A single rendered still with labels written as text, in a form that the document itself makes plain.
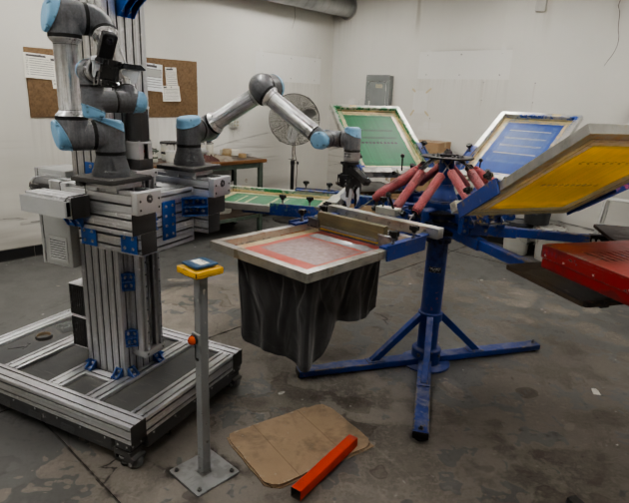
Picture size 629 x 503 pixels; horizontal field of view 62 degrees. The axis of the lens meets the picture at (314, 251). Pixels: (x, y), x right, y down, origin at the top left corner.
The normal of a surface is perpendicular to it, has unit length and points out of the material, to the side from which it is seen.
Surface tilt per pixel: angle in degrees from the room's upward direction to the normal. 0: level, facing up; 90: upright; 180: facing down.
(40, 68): 88
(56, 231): 90
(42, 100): 90
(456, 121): 90
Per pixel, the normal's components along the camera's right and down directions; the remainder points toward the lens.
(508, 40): -0.68, 0.18
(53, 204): -0.44, 0.23
